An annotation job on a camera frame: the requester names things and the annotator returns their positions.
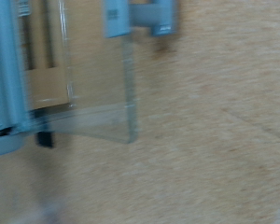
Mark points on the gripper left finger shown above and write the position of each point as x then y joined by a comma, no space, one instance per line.
43,214

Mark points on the silver toaster oven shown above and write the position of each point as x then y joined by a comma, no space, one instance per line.
6,77

